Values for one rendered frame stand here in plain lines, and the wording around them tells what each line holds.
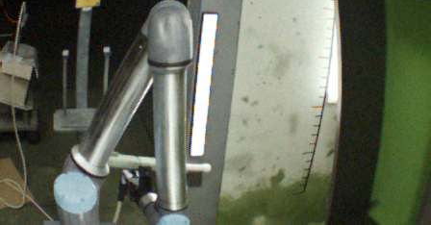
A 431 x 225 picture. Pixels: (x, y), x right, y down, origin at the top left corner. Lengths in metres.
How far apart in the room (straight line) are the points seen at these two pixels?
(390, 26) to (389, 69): 0.19
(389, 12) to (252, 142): 0.98
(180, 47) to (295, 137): 1.26
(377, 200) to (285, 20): 0.98
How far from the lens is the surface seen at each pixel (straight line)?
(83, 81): 2.18
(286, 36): 2.15
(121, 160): 1.81
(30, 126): 3.52
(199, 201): 2.35
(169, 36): 1.21
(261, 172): 2.38
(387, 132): 2.05
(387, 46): 1.84
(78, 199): 1.36
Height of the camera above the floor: 1.68
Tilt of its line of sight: 22 degrees down
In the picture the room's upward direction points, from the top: 6 degrees clockwise
